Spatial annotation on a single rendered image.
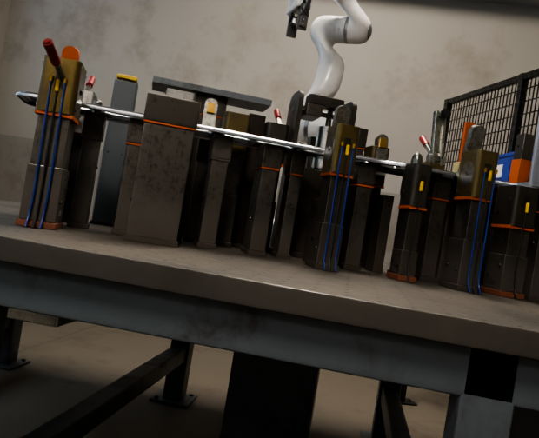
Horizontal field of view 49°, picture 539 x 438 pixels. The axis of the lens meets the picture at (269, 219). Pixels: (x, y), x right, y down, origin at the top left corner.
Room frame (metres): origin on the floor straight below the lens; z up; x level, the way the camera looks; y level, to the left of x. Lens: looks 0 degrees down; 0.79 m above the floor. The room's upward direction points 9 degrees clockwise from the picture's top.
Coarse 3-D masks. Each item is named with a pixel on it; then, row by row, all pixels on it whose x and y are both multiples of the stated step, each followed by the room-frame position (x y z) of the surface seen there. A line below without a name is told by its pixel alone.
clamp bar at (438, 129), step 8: (440, 112) 1.85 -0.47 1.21; (448, 112) 1.82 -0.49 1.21; (440, 120) 1.85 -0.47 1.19; (432, 128) 1.85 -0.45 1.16; (440, 128) 1.85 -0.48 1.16; (432, 136) 1.84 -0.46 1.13; (440, 136) 1.84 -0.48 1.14; (432, 144) 1.83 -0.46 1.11; (440, 144) 1.84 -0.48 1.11; (432, 152) 1.82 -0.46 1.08; (440, 152) 1.83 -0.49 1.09; (432, 160) 1.82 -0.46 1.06; (440, 160) 1.82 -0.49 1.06
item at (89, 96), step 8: (88, 96) 1.60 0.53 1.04; (80, 120) 1.60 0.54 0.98; (80, 128) 1.60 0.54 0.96; (80, 136) 1.61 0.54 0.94; (72, 144) 1.61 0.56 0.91; (80, 144) 1.61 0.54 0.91; (72, 152) 1.61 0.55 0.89; (72, 160) 1.61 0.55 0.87; (72, 168) 1.61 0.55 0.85; (72, 176) 1.61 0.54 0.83; (72, 184) 1.61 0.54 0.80; (72, 192) 1.61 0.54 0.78; (64, 208) 1.60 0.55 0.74; (64, 216) 1.61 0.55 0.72
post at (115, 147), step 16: (112, 96) 1.79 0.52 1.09; (128, 96) 1.80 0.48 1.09; (112, 128) 1.79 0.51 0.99; (128, 128) 1.80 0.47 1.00; (112, 144) 1.79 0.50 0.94; (112, 160) 1.79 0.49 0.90; (112, 176) 1.79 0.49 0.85; (96, 192) 1.79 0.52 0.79; (112, 192) 1.80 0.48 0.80; (96, 208) 1.79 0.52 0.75; (112, 208) 1.80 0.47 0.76; (112, 224) 1.80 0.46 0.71
